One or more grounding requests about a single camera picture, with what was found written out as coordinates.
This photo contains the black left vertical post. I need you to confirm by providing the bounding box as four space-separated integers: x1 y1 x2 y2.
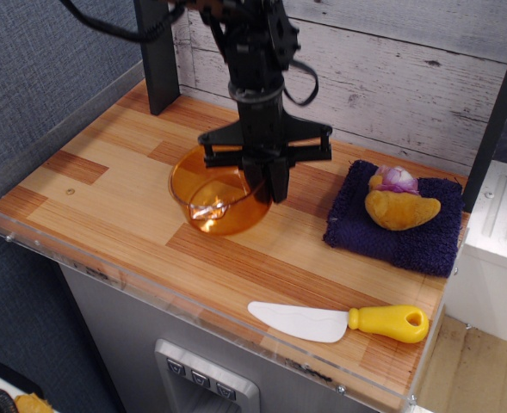
133 0 180 115

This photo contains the black cable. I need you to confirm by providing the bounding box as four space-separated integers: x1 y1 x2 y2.
59 0 189 44

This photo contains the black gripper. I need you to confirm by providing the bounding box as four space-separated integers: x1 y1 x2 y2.
198 88 332 203

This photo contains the orange transparent plastic pot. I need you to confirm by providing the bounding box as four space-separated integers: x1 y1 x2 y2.
168 147 272 236

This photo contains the silver dispenser button panel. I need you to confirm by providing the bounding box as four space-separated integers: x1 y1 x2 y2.
155 339 261 412

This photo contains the black right vertical post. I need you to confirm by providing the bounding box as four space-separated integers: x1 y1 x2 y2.
462 70 507 213

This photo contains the black vertical post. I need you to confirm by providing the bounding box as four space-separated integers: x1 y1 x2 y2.
133 0 180 115
462 70 507 213

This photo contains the purple terry cloth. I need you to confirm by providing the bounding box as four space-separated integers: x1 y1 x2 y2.
324 160 463 277

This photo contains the grey toy fridge cabinet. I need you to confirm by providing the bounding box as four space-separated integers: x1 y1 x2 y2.
61 266 370 412

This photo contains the yellow plush croissant toy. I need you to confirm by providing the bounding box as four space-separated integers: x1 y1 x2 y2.
364 180 442 231

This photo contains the yellow object bottom left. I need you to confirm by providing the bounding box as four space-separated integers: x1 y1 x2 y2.
14 393 54 413

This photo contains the clear acrylic table guard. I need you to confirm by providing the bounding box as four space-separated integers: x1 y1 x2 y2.
0 52 473 412

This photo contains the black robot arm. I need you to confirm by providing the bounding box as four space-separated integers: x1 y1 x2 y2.
184 1 332 203

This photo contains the purple toy onion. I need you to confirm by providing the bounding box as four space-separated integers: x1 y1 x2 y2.
369 165 419 195

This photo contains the white toy sink unit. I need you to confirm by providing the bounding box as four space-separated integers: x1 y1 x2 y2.
444 161 507 341

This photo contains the white knife yellow handle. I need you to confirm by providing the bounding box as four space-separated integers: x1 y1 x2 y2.
247 301 430 344

